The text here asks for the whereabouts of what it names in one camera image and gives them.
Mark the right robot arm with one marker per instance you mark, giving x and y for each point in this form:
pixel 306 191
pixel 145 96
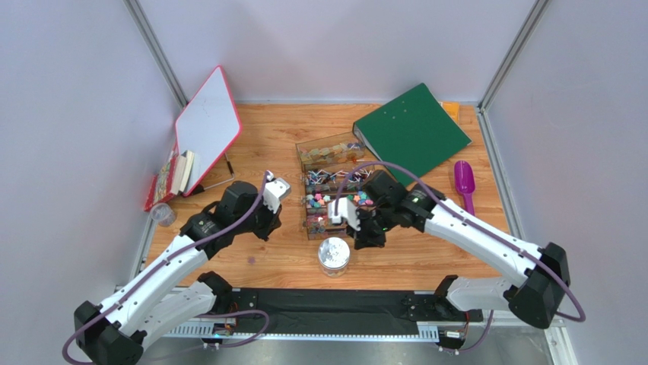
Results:
pixel 532 280

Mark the green clipboard folder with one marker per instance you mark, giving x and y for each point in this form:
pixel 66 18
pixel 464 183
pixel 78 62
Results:
pixel 412 131

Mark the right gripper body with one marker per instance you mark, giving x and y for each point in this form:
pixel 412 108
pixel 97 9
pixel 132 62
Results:
pixel 366 233

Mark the colourful star candy bin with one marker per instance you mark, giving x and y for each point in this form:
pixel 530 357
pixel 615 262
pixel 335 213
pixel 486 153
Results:
pixel 318 196

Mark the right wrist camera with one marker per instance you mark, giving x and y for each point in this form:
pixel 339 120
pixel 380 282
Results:
pixel 343 211

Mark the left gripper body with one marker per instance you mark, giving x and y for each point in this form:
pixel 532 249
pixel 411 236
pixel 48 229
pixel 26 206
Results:
pixel 263 219

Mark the small clear cup left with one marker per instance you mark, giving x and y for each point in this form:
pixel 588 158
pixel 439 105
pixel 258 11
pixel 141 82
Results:
pixel 163 214

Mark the metal wire handle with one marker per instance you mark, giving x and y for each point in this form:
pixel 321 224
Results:
pixel 219 174

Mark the purple plastic scoop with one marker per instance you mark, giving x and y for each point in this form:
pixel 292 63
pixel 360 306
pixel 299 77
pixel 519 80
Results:
pixel 465 184

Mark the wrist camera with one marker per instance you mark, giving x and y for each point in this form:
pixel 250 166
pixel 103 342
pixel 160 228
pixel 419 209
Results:
pixel 274 192
pixel 343 211

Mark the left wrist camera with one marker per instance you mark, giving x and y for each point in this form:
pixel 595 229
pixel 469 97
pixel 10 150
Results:
pixel 274 192

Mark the clear candy bin back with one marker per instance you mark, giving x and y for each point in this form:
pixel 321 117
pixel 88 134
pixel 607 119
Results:
pixel 341 148

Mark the orange notebook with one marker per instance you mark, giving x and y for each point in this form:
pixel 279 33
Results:
pixel 452 109

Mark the white board red frame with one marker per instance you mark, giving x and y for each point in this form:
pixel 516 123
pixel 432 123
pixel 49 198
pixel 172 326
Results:
pixel 208 126

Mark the translucent gummy candy bin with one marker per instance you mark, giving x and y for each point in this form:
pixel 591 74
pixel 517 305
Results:
pixel 318 227

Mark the stack of books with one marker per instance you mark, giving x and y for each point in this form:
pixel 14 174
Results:
pixel 172 179

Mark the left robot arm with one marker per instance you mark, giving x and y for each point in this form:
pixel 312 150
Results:
pixel 167 278

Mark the lollipop candy bin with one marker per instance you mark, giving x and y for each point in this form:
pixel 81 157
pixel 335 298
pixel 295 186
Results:
pixel 327 178

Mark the clear plastic cup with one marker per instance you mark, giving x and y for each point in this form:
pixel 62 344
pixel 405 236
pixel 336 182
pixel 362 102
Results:
pixel 334 266

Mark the aluminium front rail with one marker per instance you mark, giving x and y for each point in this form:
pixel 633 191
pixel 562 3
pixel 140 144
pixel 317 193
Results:
pixel 222 311

